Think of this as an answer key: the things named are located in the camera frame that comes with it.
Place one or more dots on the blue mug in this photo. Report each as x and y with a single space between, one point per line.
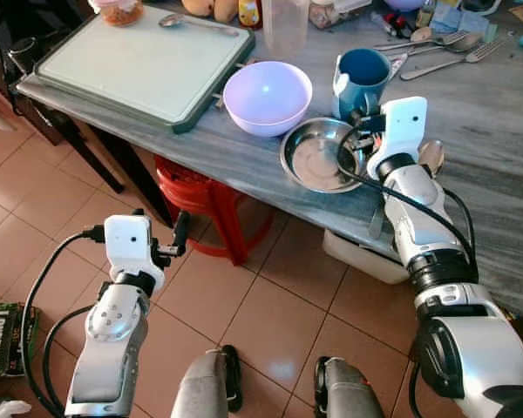
363 77

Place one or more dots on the red plastic stool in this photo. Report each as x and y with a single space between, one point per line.
213 200

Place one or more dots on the dark table leg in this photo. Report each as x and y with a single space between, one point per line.
131 165

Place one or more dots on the round steel plate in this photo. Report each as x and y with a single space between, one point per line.
312 158

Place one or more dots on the steel spoon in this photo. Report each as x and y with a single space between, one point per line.
173 20
449 38
432 157
466 43

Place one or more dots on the lilac plastic bowl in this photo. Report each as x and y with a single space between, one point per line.
267 96

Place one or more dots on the small red black bottle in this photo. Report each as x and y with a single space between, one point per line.
392 24

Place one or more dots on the steel fork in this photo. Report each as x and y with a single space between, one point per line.
453 63

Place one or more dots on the clear food container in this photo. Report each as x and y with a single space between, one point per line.
338 12

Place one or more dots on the clear plastic cup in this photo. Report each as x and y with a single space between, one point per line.
285 30

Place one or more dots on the white plastic box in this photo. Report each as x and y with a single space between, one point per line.
362 255

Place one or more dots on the blue packet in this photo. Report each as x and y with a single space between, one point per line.
462 19

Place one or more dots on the green rimmed white cutting board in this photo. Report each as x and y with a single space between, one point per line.
139 65

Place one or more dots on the yellow bottle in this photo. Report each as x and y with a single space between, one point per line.
249 12

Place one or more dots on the brown potatoes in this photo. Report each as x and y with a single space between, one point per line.
209 8

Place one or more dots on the dark printed cardboard box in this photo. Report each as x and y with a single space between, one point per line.
2 340

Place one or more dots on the black table corner clamp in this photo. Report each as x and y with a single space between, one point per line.
21 57

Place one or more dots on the pink lidded snack jar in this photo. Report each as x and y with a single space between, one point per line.
118 12

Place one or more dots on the grey right robot leg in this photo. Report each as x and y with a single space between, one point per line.
349 392

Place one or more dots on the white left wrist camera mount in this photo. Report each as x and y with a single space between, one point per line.
128 244

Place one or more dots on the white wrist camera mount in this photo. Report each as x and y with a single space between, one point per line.
404 126
128 244

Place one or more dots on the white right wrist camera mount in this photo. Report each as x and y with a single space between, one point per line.
404 126

